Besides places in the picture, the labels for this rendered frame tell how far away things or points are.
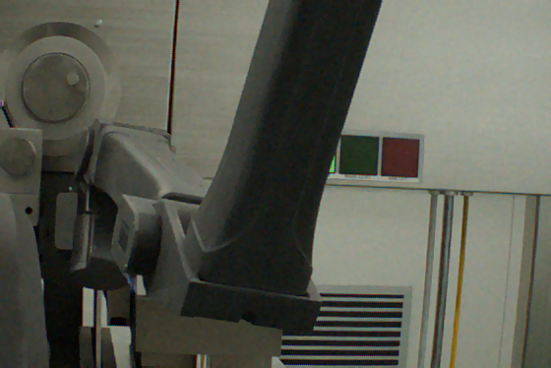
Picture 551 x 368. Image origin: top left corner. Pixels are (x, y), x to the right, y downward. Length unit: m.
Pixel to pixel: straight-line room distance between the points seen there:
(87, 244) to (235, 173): 0.50
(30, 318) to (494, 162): 1.49
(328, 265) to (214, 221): 3.45
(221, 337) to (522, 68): 0.69
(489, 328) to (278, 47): 3.72
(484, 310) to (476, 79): 2.60
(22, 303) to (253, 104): 0.36
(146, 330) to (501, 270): 3.07
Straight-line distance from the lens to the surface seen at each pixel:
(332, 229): 4.05
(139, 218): 0.69
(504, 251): 4.24
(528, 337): 1.95
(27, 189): 1.25
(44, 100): 1.26
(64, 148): 1.28
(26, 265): 0.27
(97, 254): 1.08
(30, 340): 0.25
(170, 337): 1.27
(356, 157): 1.65
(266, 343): 1.28
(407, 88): 1.67
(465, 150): 1.70
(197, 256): 0.62
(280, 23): 0.58
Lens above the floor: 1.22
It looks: 3 degrees down
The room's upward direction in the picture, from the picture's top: 3 degrees clockwise
